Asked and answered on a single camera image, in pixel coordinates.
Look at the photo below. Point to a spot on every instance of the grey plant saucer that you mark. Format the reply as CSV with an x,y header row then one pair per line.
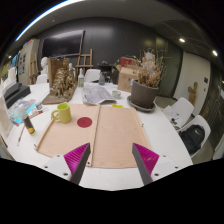
x,y
141,109

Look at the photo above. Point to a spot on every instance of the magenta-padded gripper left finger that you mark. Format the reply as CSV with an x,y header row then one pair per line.
x,y
75,160

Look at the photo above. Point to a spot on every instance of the black backpack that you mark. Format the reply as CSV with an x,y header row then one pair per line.
x,y
192,138

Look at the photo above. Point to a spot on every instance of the paint brush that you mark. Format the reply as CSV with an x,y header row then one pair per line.
x,y
36,114

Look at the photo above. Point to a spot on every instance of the red box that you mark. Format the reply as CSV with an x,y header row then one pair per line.
x,y
127,61

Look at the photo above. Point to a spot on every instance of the black case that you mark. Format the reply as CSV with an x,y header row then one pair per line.
x,y
20,96
11,90

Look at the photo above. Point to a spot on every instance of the ceiling spot lights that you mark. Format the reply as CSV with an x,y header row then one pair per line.
x,y
182,40

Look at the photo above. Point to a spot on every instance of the small glass jar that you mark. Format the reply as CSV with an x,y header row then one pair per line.
x,y
116,94

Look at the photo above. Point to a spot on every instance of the flat round red coaster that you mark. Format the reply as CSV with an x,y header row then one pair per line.
x,y
84,122

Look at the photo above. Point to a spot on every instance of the white plaster bust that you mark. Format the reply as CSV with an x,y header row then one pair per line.
x,y
44,65

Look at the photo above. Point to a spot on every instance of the small paint jar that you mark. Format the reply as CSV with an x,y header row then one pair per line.
x,y
39,106

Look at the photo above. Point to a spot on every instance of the yellow sticky note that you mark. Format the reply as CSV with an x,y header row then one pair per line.
x,y
117,105

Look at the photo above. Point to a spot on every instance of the colourful book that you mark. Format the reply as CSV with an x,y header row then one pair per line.
x,y
21,111

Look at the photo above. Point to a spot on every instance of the wooden figure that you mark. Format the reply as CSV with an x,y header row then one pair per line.
x,y
192,93

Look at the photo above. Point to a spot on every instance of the light wooden board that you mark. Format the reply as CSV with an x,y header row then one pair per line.
x,y
63,136
116,133

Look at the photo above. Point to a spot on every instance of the black wall screen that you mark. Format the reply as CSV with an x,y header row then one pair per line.
x,y
61,43

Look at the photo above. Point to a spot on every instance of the brown cardboard box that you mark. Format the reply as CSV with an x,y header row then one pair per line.
x,y
125,80

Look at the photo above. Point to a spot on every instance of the small wooden easel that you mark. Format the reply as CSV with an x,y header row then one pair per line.
x,y
91,60

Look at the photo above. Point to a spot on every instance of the brown sculpture on wooden base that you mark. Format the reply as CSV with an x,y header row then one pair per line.
x,y
63,85

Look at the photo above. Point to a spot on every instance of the white wrapped figure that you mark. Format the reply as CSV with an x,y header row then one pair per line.
x,y
150,57

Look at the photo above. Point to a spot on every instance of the dried plant in grey pot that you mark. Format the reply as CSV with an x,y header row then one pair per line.
x,y
143,95

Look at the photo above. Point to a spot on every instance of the yellow-green mug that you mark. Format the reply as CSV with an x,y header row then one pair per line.
x,y
64,114

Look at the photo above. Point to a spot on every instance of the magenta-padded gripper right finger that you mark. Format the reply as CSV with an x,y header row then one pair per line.
x,y
146,160

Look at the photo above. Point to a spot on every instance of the green spray bottle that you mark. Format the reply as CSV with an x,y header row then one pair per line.
x,y
81,79

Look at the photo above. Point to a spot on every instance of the tall wooden easel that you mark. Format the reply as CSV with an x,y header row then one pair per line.
x,y
33,68

